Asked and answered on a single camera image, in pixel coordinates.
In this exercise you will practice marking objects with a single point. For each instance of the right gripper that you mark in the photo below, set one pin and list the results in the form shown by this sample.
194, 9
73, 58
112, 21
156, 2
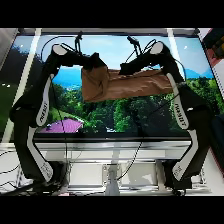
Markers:
130, 66

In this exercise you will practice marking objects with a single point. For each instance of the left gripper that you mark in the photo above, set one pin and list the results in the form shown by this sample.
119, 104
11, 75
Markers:
95, 61

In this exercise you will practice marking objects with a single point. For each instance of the brown pants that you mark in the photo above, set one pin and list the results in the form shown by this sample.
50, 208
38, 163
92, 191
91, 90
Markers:
133, 86

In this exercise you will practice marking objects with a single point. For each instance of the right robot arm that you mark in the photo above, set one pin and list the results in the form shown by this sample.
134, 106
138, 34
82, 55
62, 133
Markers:
196, 116

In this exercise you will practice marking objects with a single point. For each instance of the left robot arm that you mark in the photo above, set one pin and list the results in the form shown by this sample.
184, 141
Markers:
25, 113

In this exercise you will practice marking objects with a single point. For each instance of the black garment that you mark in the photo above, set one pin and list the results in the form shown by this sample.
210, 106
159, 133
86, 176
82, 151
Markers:
218, 140

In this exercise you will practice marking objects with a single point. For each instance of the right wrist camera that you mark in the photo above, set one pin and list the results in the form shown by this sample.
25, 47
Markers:
134, 42

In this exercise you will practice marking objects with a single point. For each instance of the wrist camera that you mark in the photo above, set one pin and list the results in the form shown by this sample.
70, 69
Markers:
78, 40
134, 42

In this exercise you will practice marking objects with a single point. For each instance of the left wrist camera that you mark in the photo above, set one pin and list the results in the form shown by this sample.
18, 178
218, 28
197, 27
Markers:
78, 40

